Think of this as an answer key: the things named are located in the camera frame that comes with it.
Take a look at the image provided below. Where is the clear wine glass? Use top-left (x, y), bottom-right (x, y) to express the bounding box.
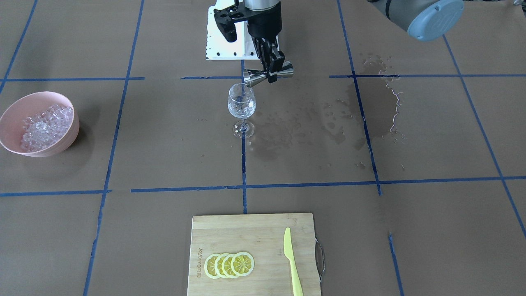
top-left (227, 83), bottom-right (257, 138)

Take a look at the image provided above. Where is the yellow plastic knife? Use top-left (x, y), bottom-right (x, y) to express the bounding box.
top-left (283, 227), bottom-right (304, 296)

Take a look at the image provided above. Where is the pile of clear ice cubes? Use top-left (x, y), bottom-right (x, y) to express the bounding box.
top-left (19, 104), bottom-right (74, 153)

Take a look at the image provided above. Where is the pink bowl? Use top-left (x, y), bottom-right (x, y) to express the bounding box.
top-left (1, 91), bottom-right (80, 157)

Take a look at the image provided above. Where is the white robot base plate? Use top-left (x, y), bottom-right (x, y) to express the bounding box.
top-left (205, 0), bottom-right (281, 60)

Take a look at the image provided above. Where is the lemon slice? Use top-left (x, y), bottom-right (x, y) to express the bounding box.
top-left (205, 253), bottom-right (221, 279)
top-left (221, 254), bottom-right (239, 279)
top-left (214, 253), bottom-right (230, 278)
top-left (231, 252), bottom-right (255, 277)

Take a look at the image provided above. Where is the bamboo cutting board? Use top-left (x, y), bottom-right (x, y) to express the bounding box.
top-left (187, 213), bottom-right (321, 296)

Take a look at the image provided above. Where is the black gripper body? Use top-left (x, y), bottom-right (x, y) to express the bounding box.
top-left (245, 9), bottom-right (282, 56)

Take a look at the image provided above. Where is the steel cocktail jigger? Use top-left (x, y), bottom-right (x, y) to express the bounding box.
top-left (242, 61), bottom-right (294, 88)

